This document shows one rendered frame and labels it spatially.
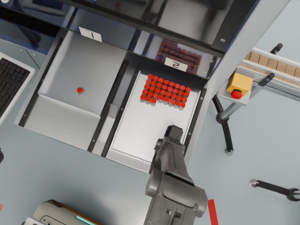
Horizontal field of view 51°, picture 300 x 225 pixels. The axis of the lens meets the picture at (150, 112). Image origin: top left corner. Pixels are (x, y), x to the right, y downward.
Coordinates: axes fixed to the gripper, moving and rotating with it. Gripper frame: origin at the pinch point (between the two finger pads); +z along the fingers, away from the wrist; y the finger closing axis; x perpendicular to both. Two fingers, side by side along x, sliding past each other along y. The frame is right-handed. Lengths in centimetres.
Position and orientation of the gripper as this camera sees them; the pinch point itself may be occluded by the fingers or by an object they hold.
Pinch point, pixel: (158, 168)
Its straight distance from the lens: 119.4
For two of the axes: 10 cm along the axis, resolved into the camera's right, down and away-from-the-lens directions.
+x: -9.4, -3.3, 0.4
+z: -1.1, 4.2, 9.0
